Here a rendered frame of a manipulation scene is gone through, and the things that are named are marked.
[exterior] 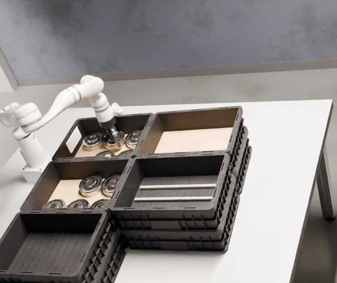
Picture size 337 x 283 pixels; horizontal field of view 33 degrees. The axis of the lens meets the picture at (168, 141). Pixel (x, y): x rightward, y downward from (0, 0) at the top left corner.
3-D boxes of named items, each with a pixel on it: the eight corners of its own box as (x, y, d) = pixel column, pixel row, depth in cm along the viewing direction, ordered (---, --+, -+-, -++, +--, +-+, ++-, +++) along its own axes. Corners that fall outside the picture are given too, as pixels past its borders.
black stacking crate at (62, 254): (-6, 293, 206) (-20, 273, 200) (31, 232, 228) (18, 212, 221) (89, 299, 191) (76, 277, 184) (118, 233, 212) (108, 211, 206)
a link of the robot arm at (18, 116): (13, 110, 211) (3, 110, 234) (25, 132, 213) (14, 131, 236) (35, 99, 214) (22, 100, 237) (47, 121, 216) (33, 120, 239)
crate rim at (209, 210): (110, 214, 207) (108, 210, 206) (135, 160, 229) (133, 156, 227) (214, 214, 192) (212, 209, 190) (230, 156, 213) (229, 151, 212)
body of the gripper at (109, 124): (94, 115, 247) (101, 132, 253) (100, 123, 241) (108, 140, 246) (109, 108, 249) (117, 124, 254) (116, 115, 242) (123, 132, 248)
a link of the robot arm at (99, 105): (88, 109, 244) (100, 113, 238) (74, 80, 235) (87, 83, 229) (99, 100, 247) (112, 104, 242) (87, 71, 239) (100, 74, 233)
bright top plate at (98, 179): (74, 191, 233) (74, 190, 232) (85, 175, 240) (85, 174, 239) (95, 192, 228) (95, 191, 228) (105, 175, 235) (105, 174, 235)
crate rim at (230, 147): (135, 160, 229) (133, 156, 227) (156, 116, 251) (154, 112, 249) (230, 156, 213) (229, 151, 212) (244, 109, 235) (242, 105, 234)
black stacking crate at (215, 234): (128, 251, 219) (118, 231, 212) (150, 197, 240) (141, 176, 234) (227, 254, 203) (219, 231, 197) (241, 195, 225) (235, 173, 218)
